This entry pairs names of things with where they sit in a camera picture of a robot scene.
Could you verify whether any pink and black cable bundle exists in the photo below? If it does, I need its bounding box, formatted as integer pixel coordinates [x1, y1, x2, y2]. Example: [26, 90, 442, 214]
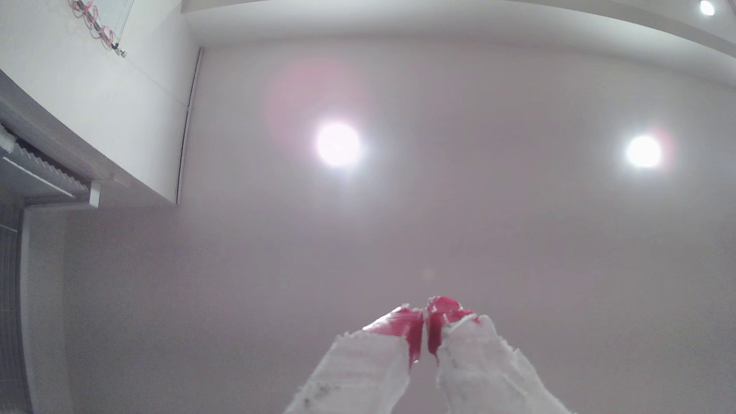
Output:
[68, 0, 128, 58]

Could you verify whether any grey window blind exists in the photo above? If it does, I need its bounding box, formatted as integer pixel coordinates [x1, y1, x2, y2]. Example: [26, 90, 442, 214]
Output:
[0, 207, 33, 414]

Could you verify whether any white vertical trim strip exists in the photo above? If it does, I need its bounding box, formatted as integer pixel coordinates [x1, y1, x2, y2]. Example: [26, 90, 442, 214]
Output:
[175, 47, 204, 205]

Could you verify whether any red-tipped white-wrapped gripper finger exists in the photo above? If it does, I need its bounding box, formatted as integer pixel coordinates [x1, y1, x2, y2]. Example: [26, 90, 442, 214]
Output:
[283, 306, 424, 414]
[427, 296, 573, 414]

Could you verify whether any white air conditioner unit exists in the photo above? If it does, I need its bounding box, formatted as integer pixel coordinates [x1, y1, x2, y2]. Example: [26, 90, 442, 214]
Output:
[0, 123, 102, 209]

